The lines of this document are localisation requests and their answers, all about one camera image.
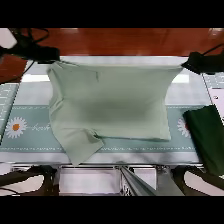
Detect pale green T-shirt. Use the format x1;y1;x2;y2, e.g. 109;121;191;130
46;60;185;167

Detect dark green garment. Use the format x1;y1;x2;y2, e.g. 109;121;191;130
182;104;224;177

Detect black cable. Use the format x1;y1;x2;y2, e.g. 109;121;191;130
8;27;50;46
203;42;224;57

